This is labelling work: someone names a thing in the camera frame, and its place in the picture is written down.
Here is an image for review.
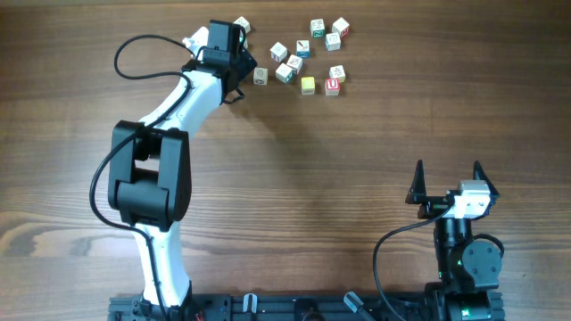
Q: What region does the black picture wooden block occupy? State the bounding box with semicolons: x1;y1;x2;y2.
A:
252;67;269;86

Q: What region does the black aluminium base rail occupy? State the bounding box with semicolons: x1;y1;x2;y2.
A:
107;292;506;321

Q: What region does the blue pattern wooden block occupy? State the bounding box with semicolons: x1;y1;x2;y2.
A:
234;16;251;35

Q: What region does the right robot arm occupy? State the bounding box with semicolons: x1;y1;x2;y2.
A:
405;160;506;321

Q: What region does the white red-sided block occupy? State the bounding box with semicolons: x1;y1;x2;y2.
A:
270;42;288;63

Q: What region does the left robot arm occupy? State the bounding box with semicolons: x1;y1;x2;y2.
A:
103;20;257;320

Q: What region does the right black camera cable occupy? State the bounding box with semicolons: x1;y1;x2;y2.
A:
372;202;455;321

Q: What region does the yellow sided picture block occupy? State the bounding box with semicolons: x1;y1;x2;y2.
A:
329;65;346;83

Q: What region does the black camera cable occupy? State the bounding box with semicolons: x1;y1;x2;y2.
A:
372;202;455;321
88;34;197;321

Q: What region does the red U wooden block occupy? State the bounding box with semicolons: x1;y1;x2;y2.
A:
325;78;341;96

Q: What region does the red pattern tilted block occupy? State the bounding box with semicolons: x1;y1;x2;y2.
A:
286;54;303;75

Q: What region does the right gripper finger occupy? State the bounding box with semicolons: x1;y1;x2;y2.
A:
405;160;427;204
473;160;500;199

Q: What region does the yellow wooden block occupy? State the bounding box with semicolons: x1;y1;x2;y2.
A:
301;77;316;95

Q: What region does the green Z wooden block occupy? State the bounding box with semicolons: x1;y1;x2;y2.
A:
310;19;326;38

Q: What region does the blue brush picture block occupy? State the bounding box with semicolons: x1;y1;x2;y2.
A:
296;40;310;58

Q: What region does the blue sided picture block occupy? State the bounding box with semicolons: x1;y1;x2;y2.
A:
326;32;342;51

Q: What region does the teal sided wooden block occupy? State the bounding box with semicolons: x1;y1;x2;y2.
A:
276;63;295;84

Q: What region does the left black camera cable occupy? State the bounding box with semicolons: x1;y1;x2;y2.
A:
88;34;197;321

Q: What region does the red sided corner block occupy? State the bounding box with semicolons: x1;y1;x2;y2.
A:
332;17;350;38

